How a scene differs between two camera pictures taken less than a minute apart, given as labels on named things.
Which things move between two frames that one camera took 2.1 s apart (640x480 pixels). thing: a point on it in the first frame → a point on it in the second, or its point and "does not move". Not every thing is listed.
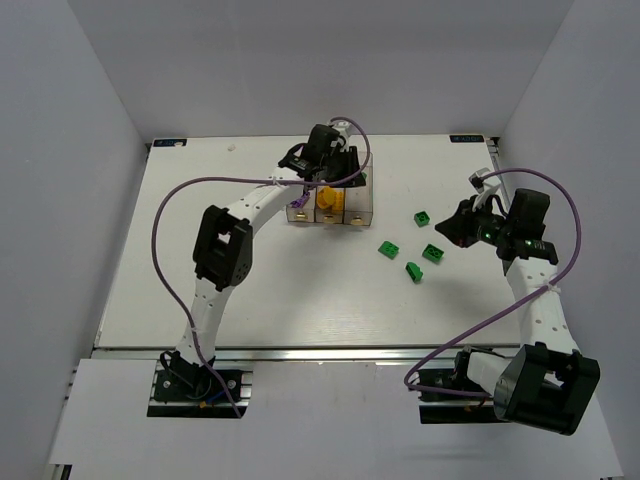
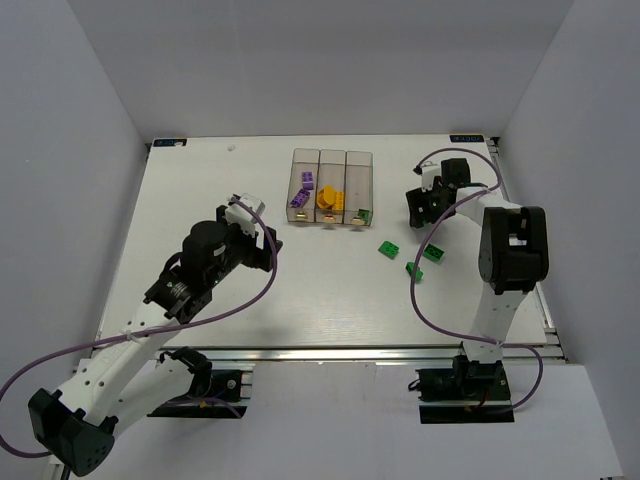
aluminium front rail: (397, 357) does not move
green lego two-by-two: (388, 249) does not move
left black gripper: (347, 165) → (261, 251)
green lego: (432, 253) does not move
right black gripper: (465, 222) → (420, 205)
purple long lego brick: (298, 203) does not move
